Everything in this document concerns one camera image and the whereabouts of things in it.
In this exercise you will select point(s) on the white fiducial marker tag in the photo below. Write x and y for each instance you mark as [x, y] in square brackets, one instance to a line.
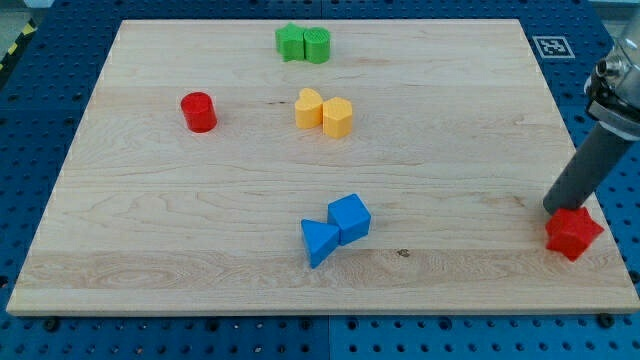
[553, 47]

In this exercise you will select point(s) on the blue cube block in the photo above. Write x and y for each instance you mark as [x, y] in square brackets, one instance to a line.
[351, 216]

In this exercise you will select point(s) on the red star block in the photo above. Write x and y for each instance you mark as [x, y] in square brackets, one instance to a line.
[571, 232]

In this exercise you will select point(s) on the red cylinder block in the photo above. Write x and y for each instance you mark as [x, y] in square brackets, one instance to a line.
[199, 112]

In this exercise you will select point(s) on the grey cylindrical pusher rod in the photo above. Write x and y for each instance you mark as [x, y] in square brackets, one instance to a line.
[597, 155]

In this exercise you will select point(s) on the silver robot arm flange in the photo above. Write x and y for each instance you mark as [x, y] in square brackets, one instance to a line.
[613, 87]

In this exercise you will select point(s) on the yellow pentagon block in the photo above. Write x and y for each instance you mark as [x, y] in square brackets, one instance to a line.
[337, 117]

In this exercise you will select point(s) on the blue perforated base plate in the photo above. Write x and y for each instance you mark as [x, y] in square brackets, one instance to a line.
[41, 107]

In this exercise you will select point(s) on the green star block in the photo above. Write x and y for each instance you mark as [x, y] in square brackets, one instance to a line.
[290, 42]

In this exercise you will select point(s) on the wooden board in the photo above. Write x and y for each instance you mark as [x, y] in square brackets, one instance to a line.
[455, 140]

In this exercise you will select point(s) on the yellow heart block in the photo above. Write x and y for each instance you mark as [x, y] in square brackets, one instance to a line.
[308, 109]

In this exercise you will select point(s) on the green cylinder block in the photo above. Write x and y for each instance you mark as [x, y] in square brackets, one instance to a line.
[317, 41]

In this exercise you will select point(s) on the blue triangle block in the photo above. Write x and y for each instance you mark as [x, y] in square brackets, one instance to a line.
[320, 239]

